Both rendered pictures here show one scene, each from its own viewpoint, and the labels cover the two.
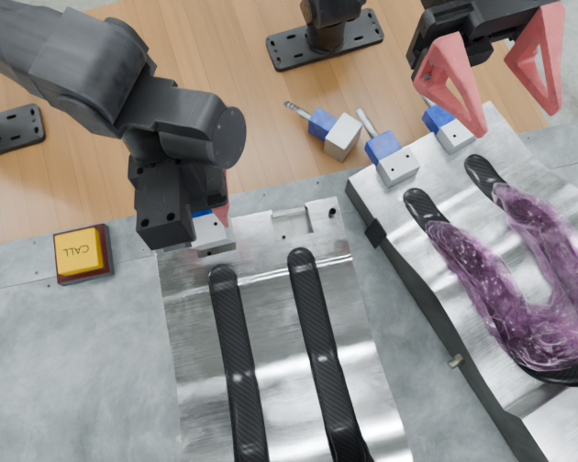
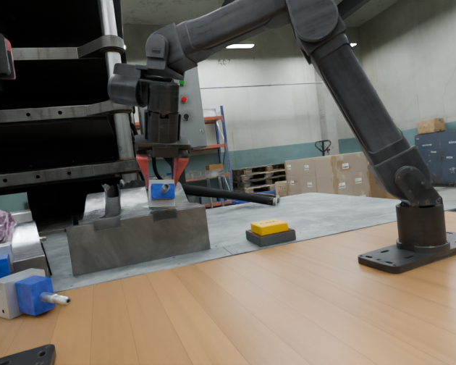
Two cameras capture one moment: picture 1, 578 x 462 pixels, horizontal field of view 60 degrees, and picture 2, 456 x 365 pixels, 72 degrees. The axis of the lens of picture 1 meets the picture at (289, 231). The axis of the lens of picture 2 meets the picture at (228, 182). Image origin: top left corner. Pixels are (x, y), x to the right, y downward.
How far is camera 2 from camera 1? 103 cm
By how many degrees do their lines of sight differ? 103
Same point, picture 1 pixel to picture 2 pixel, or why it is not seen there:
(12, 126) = (398, 253)
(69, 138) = (332, 266)
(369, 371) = (92, 209)
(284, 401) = (136, 200)
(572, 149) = not seen: outside the picture
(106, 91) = not seen: hidden behind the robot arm
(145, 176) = not seen: hidden behind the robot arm
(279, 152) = (99, 295)
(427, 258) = (23, 233)
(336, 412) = (114, 200)
